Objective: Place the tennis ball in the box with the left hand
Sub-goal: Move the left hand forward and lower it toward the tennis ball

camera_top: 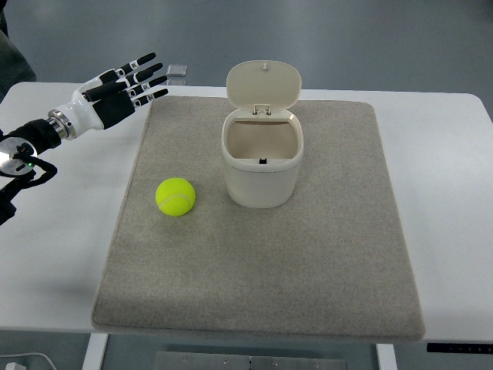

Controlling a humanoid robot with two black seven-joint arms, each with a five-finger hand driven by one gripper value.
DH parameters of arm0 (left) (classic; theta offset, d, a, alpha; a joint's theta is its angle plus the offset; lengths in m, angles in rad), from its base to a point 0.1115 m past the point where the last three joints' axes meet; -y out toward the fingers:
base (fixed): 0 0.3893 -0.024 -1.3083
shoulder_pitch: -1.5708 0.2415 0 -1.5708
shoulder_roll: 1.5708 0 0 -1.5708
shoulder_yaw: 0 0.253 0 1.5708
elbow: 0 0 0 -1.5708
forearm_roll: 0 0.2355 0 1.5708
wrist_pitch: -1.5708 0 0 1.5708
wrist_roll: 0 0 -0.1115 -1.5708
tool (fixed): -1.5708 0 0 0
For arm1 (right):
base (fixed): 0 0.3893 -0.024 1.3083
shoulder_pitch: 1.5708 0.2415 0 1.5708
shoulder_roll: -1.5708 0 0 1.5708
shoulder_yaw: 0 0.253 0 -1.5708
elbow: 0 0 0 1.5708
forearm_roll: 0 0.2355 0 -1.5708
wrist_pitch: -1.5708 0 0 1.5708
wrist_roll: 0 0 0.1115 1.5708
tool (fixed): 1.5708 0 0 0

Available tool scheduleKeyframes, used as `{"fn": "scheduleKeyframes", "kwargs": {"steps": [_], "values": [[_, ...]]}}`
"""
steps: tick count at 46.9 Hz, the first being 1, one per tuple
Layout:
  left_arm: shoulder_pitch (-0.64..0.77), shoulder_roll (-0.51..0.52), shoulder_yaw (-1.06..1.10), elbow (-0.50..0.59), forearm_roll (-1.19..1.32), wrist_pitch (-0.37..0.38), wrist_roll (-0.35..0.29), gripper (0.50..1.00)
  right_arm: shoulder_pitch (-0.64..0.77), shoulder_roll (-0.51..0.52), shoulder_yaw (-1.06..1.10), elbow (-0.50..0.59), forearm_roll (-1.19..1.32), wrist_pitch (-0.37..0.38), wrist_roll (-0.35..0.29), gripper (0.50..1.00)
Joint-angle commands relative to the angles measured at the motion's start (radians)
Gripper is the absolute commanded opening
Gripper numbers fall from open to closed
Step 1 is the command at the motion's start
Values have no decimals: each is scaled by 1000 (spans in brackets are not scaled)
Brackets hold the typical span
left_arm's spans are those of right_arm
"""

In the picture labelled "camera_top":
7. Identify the white table leg left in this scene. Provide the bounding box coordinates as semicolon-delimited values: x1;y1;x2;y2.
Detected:
82;334;109;370

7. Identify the white table leg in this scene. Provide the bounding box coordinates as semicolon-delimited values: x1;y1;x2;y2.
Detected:
82;334;109;370
376;344;397;370

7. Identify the black desk control panel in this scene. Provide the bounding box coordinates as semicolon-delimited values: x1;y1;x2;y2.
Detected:
426;342;493;355

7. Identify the white table leg right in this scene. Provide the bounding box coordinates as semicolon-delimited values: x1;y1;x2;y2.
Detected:
376;344;397;370

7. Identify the dark object top left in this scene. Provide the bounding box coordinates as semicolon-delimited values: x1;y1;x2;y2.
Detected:
1;11;37;100

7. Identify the cream lidded bin box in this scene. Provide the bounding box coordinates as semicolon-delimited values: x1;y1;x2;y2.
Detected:
220;60;304;208

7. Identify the yellow tennis ball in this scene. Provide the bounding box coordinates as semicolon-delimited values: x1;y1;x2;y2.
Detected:
155;177;196;217

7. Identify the small clear plastic block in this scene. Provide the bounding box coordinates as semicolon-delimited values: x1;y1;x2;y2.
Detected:
166;64;188;78

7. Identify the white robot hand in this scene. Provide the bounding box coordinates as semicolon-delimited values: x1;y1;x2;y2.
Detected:
69;52;169;130

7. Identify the grey felt mat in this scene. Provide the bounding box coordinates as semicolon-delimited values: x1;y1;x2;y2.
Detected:
92;96;425;342

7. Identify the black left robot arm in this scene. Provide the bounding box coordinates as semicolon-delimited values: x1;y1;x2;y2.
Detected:
1;52;168;224

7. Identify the metal floor plate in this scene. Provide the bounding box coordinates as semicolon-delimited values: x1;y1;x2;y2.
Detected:
153;351;347;370

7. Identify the white cable on floor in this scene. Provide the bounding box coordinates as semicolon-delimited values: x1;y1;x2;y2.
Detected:
0;351;57;370

